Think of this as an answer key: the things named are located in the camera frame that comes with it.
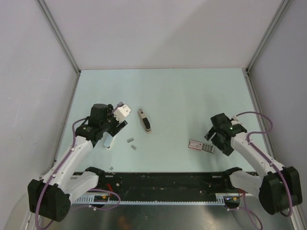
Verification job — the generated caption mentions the blue white staple remover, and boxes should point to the blue white staple remover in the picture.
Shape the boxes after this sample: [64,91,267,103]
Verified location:
[103,133,115,150]

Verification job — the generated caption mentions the red white staple box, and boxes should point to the red white staple box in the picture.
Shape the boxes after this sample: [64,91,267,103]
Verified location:
[188,140,214,153]

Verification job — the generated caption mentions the beige black stapler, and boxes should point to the beige black stapler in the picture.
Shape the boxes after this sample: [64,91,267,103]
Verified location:
[138,109,152,133]

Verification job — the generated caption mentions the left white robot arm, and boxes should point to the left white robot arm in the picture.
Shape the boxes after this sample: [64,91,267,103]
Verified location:
[27,103,131,229]

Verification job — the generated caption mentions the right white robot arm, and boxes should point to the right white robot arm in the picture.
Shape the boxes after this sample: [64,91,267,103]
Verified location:
[204,113,303,215]

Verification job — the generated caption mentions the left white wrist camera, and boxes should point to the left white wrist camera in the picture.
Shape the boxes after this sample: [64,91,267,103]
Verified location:
[112,102,131,123]

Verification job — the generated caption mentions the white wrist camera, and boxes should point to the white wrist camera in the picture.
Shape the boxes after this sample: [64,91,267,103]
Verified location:
[112,102,131,123]
[231,115,243,125]

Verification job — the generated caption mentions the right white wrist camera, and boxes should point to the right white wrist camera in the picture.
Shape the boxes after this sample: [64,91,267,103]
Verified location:
[231,115,243,125]

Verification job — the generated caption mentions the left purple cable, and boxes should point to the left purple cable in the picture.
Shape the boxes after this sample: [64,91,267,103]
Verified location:
[35,103,122,230]

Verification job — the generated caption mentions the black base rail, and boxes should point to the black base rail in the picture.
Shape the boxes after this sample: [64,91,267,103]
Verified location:
[95,172,242,204]

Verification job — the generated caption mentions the aluminium frame rail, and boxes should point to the aluminium frame rail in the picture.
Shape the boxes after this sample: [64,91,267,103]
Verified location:
[35,174,295,209]

